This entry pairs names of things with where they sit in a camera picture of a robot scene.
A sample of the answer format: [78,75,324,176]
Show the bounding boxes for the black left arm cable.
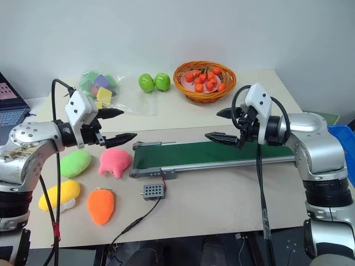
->
[38,79,77,266]

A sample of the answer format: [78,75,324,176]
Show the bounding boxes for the yellow foam block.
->
[96,86,113,104]

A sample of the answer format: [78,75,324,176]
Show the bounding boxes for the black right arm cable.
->
[231,84,292,266]

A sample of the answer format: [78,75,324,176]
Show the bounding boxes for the grey perforated controller box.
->
[139,183,168,201]

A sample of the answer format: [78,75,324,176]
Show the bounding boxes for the small orange tomatoes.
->
[180,70,223,94]

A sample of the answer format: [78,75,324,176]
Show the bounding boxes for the orange carrot plush toy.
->
[87,187,115,226]

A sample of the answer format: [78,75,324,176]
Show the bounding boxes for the black controller power cable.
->
[109,198,163,266]

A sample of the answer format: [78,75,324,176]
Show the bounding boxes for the blue plastic bin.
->
[327,124,355,192]

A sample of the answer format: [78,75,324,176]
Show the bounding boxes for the green foam block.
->
[104,74,118,97]
[79,71,97,87]

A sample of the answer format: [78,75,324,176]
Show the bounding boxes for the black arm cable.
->
[231,84,292,266]
[38,79,77,266]

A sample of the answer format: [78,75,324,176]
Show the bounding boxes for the open laptop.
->
[0,71,31,127]

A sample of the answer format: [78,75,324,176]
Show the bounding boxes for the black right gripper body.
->
[234,106,259,150]

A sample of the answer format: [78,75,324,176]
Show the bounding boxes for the orange wicker basket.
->
[173,61,237,104]

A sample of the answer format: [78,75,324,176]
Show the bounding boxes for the green plush toy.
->
[59,150,93,179]

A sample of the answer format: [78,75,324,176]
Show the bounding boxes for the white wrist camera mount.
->
[240,83,274,145]
[64,90,99,147]

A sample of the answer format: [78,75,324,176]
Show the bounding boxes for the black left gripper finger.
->
[105,132,138,149]
[97,108,125,121]

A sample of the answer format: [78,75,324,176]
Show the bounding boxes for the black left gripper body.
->
[82,118,108,147]

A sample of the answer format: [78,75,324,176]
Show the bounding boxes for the green conveyor belt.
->
[128,140,299,180]

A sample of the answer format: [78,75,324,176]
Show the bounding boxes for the clear plastic bag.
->
[75,70,156,116]

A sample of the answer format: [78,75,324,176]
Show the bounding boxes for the yellow plush toy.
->
[38,180,82,214]

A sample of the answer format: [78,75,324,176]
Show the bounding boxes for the purple foam block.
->
[93,74,109,88]

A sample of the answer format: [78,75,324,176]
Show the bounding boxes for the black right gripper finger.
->
[216,108,237,119]
[204,132,241,150]

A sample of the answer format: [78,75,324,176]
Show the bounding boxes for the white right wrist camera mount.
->
[240,83,274,145]

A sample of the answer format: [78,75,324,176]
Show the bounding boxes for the green toy apple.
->
[138,73,155,93]
[154,72,171,92]

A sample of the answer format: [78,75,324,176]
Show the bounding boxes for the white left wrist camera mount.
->
[64,90,99,147]

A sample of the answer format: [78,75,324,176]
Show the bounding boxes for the pink plush toy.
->
[98,147,133,180]

